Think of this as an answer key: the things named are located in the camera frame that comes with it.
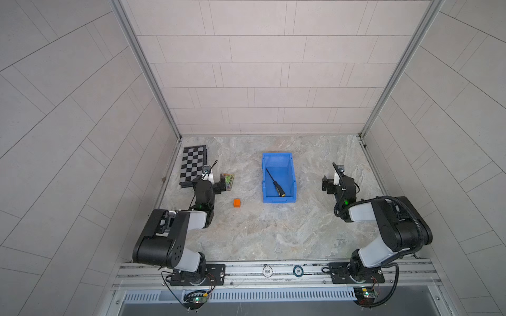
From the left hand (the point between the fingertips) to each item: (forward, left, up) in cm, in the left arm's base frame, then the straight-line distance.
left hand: (213, 172), depth 92 cm
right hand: (+1, -58, -2) cm, 58 cm away
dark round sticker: (-39, -36, -7) cm, 54 cm away
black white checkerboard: (+11, +13, -4) cm, 17 cm away
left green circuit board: (-48, -1, -5) cm, 48 cm away
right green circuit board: (-46, -59, -7) cm, 75 cm away
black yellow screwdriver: (-7, -31, -5) cm, 33 cm away
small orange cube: (-13, -12, -5) cm, 18 cm away
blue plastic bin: (+8, -32, -6) cm, 33 cm away
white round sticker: (-39, -25, -7) cm, 47 cm away
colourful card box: (-1, -7, -6) cm, 9 cm away
